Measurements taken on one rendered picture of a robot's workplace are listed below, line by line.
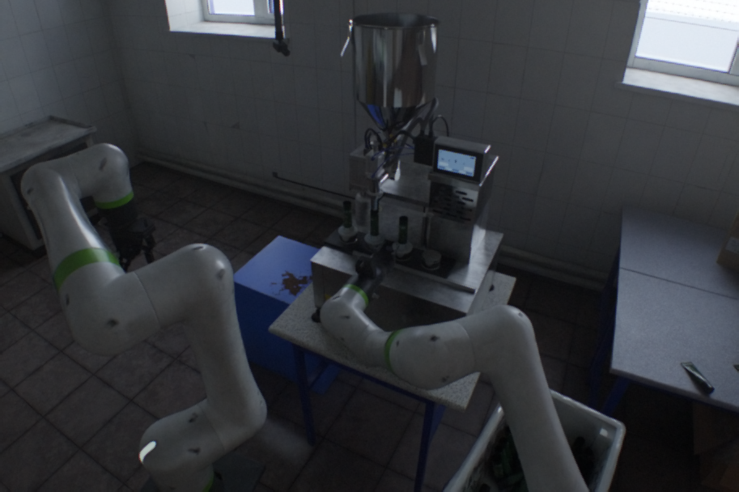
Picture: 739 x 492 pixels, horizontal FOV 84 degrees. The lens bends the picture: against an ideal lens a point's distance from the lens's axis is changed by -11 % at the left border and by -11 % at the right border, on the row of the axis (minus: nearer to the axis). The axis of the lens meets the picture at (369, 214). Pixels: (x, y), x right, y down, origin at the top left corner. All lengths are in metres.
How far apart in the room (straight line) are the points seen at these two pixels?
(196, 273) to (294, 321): 1.05
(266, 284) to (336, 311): 1.02
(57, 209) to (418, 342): 0.74
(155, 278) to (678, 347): 1.82
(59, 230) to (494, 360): 0.85
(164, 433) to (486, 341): 0.69
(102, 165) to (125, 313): 0.45
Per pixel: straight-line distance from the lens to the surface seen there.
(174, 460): 1.07
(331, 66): 3.28
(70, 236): 0.93
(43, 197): 1.07
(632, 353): 1.94
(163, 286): 0.80
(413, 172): 1.79
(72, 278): 0.85
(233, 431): 1.09
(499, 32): 2.79
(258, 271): 2.32
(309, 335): 1.76
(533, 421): 0.95
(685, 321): 2.19
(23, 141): 4.26
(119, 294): 0.79
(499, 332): 0.92
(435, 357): 0.86
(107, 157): 1.13
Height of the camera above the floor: 2.04
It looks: 33 degrees down
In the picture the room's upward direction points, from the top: straight up
